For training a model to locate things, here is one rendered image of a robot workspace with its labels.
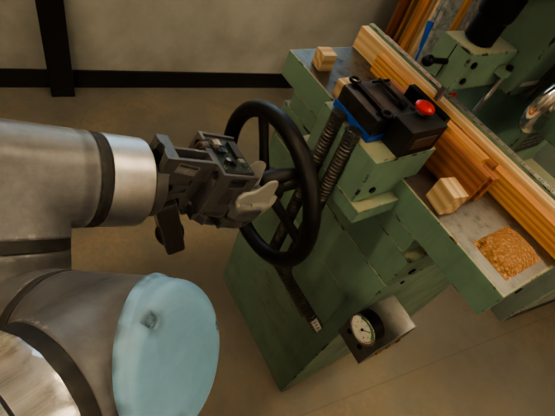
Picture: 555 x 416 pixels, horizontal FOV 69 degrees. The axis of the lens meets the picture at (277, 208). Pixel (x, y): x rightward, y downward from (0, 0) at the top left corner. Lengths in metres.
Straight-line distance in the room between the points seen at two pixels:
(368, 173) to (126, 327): 0.45
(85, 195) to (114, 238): 1.21
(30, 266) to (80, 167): 0.09
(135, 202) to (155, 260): 1.14
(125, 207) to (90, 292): 0.14
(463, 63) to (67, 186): 0.61
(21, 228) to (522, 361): 1.86
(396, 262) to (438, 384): 0.98
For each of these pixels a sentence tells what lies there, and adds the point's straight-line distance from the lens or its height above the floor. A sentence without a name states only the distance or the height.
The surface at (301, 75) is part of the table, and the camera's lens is 0.86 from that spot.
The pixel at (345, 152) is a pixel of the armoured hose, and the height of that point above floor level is 0.94.
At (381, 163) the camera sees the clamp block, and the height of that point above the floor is 0.96.
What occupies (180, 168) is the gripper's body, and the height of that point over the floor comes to 1.01.
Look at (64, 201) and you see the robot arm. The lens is 0.37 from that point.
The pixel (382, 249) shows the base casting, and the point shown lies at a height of 0.76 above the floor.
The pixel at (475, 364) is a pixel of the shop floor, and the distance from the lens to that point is 1.82.
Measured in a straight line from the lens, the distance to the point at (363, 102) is 0.62.
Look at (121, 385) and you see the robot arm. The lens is 0.23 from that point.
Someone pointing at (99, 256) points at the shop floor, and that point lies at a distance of 1.54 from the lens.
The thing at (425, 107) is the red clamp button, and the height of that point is 1.02.
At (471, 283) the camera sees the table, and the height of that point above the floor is 0.87.
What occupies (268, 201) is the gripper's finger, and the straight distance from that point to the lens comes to 0.54.
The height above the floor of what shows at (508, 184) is 0.94.
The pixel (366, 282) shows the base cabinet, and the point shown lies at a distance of 0.83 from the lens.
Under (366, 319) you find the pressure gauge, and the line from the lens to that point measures 0.77.
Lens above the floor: 1.30
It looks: 48 degrees down
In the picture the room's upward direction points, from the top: 24 degrees clockwise
